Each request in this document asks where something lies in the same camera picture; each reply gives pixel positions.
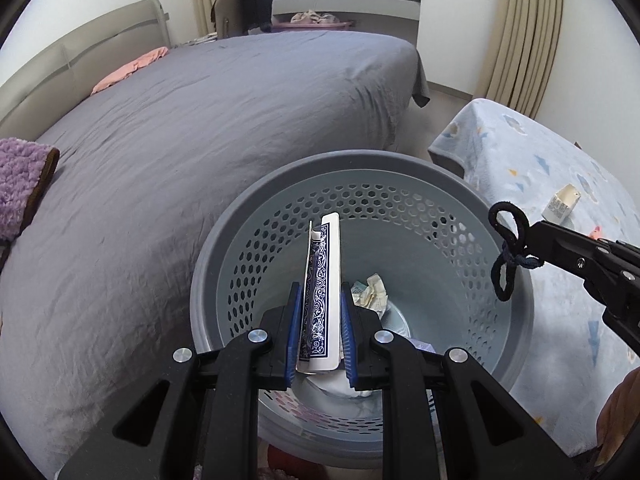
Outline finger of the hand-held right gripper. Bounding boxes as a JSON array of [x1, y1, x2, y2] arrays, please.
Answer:
[[525, 220, 608, 273]]

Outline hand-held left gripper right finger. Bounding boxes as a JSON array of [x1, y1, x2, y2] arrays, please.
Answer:
[[340, 282, 583, 480]]

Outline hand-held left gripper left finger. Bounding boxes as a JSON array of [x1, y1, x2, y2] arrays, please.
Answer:
[[57, 282, 303, 480]]

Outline black hair tie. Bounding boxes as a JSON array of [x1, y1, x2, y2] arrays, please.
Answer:
[[489, 201, 547, 302]]

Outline paper ball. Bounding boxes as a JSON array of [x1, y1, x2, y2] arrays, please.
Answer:
[[351, 274, 390, 318]]

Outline blue patterned playing card box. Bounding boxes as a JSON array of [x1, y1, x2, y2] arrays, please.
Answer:
[[296, 212, 346, 373]]

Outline grey perforated plastic bin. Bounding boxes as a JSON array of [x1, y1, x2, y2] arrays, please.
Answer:
[[190, 148, 536, 473]]

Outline white milk carton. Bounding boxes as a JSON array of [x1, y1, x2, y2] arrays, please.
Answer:
[[542, 183, 582, 223]]

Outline light blue printed blanket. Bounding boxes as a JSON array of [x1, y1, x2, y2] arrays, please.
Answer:
[[427, 97, 640, 441]]

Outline red slipper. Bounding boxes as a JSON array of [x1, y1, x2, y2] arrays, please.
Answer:
[[267, 442, 326, 473]]

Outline bed with grey sheet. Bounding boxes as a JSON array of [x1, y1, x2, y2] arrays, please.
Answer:
[[0, 30, 431, 480]]

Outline grey window sill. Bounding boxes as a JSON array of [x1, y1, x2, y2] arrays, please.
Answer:
[[272, 0, 420, 43]]

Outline pink basket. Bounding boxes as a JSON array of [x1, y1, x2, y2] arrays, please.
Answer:
[[272, 19, 357, 32]]

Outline purple fuzzy blanket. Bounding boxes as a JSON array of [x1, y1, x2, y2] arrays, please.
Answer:
[[0, 137, 61, 273]]

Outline pink cloth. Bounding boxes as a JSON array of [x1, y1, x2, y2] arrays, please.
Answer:
[[91, 46, 170, 95]]

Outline pile of clothes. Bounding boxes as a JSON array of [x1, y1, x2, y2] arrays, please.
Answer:
[[291, 10, 341, 25]]

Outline tan chair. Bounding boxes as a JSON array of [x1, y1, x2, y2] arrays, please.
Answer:
[[211, 0, 247, 40]]

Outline black garment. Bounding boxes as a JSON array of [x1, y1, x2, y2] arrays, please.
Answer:
[[232, 0, 275, 31]]

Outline beige bed headboard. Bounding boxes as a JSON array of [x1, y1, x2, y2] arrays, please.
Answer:
[[0, 0, 171, 141]]

